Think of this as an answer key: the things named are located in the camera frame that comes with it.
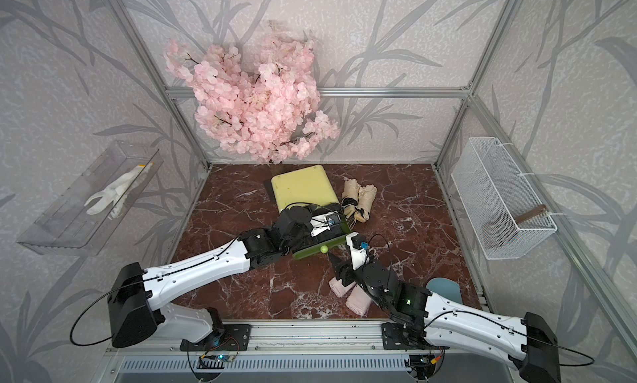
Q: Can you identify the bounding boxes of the pink cherry blossom tree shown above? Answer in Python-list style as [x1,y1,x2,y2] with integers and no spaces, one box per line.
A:
[164,32,340,164]

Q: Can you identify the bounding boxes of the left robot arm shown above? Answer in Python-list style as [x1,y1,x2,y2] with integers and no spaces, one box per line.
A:
[107,206,339,348]

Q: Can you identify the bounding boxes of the blue paddle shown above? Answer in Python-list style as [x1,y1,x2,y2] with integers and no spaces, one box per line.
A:
[426,278,463,304]

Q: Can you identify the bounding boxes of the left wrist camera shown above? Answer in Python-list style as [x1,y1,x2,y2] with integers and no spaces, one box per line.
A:
[310,212,349,237]

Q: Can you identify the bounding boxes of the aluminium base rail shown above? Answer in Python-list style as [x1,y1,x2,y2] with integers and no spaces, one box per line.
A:
[104,319,524,356]

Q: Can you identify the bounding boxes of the beige folded umbrella right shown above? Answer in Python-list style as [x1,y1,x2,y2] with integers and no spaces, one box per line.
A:
[354,185,378,223]

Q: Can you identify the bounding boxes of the beige folded umbrella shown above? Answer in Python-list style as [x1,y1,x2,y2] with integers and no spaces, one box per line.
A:
[341,178,361,223]
[354,185,378,223]

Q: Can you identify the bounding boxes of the clear acrylic wall shelf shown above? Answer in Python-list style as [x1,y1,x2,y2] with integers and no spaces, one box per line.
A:
[17,141,164,256]

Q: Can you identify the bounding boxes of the white wire wall basket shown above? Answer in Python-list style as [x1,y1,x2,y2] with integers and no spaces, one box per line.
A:
[451,137,557,260]

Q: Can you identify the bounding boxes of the pink folded umbrella right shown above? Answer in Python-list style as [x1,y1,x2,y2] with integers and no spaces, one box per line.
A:
[346,286,373,317]

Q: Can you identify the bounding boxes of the green pink drawer cabinet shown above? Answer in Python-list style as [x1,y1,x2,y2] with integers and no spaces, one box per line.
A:
[271,165,352,260]

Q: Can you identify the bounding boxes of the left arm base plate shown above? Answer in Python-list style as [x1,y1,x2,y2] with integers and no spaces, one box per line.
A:
[179,324,252,352]

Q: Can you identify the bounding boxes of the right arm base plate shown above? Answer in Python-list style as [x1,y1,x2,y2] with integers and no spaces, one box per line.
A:
[381,322,433,351]

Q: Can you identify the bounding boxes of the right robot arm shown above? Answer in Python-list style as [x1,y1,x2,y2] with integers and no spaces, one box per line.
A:
[328,254,562,382]

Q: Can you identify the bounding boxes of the brown brush in basket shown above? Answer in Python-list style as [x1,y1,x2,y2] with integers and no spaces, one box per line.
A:
[481,205,547,249]

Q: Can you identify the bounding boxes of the beige folded umbrella left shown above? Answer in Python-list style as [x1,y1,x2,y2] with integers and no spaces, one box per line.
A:
[341,178,361,223]

